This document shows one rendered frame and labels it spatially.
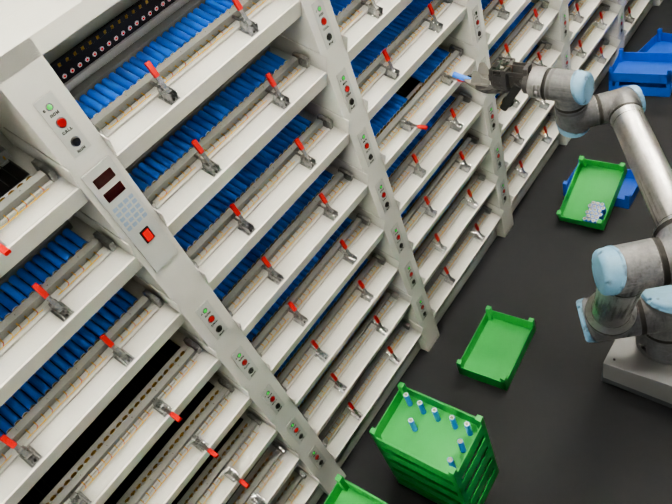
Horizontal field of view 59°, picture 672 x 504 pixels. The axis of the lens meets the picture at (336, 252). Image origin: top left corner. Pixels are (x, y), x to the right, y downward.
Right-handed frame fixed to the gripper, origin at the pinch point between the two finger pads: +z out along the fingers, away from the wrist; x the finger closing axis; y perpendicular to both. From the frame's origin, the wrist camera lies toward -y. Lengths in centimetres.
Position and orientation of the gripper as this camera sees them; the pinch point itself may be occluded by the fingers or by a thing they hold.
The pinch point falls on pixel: (470, 80)
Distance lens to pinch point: 198.8
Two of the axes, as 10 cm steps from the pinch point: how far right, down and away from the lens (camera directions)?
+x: -5.6, 7.1, -4.4
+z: -7.8, -2.7, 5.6
